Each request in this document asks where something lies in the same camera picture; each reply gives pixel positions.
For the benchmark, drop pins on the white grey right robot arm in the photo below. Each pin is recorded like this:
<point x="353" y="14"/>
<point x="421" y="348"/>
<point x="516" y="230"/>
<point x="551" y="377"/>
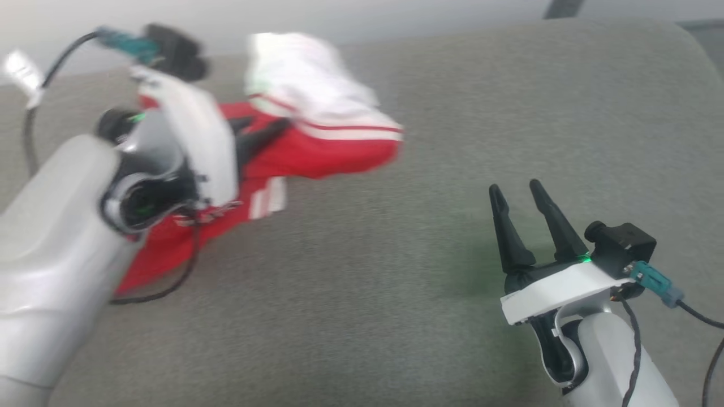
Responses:
<point x="611" y="362"/>

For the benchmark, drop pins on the grey fabric sofa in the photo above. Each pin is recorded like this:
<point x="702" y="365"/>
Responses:
<point x="396" y="237"/>

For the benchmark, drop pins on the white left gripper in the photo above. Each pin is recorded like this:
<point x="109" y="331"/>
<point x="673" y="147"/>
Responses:
<point x="203" y="147"/>

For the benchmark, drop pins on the red white basketball jersey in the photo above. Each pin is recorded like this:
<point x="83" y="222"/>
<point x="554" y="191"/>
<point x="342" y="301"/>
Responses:
<point x="317" y="152"/>

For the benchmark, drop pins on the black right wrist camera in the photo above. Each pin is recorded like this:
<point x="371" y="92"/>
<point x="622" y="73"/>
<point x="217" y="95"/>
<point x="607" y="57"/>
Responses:
<point x="622" y="246"/>

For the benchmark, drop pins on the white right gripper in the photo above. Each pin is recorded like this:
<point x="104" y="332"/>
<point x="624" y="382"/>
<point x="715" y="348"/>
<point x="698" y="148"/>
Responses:
<point x="565" y="288"/>

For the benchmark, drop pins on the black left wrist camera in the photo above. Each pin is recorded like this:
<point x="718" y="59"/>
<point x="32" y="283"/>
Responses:
<point x="178" y="51"/>

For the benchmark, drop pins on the teal camera connector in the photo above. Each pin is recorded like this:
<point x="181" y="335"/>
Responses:
<point x="656" y="282"/>
<point x="130" y="44"/>

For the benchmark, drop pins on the teal left camera connector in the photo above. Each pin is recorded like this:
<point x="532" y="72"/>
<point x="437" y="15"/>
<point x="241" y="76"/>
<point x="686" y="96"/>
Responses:
<point x="130" y="44"/>

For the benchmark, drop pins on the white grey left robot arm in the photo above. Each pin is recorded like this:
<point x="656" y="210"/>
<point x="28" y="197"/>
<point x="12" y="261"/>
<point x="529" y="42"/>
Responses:
<point x="51" y="237"/>

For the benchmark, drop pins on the teal right camera connector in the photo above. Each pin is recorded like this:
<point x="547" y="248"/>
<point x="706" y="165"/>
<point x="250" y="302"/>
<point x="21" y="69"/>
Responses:
<point x="656" y="282"/>

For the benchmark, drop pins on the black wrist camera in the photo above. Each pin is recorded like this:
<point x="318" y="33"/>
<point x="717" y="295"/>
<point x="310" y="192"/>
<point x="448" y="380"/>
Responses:
<point x="178" y="51"/>
<point x="622" y="246"/>

